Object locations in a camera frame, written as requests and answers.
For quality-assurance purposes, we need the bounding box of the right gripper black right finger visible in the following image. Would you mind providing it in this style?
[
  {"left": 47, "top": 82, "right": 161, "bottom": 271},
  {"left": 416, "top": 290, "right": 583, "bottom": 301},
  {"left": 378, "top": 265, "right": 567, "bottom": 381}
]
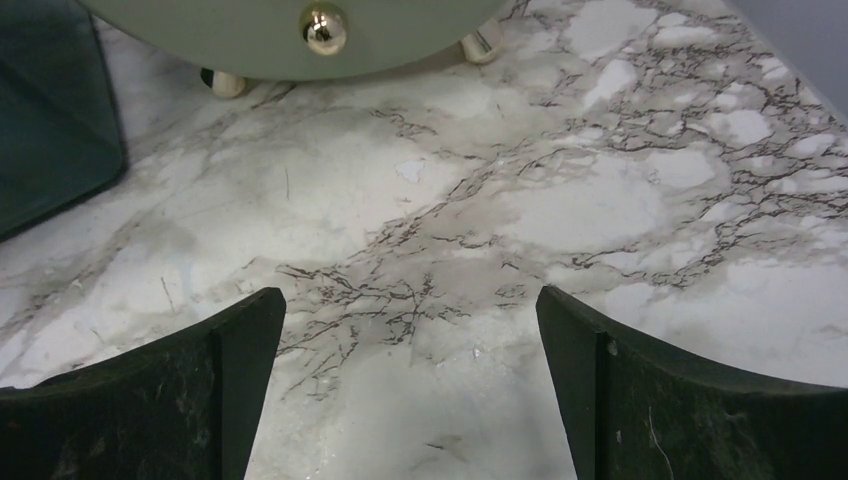
[{"left": 536, "top": 286, "right": 847, "bottom": 479}]

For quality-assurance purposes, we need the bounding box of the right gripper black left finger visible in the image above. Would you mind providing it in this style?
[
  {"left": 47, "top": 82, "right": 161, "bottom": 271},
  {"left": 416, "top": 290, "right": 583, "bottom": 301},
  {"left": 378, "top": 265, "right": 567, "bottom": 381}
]
[{"left": 1, "top": 288, "right": 286, "bottom": 479}]

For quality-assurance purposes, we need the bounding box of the dark green trash bin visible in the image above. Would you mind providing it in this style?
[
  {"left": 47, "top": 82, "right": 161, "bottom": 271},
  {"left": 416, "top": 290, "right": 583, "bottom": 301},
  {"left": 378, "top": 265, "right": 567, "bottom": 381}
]
[{"left": 1, "top": 0, "right": 128, "bottom": 239}]

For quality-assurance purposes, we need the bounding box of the white round drawer cabinet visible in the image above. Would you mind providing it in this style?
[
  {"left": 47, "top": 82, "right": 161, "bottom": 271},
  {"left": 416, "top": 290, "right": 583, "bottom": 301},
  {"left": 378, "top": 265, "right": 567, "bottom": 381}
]
[{"left": 82, "top": 0, "right": 503, "bottom": 81}]

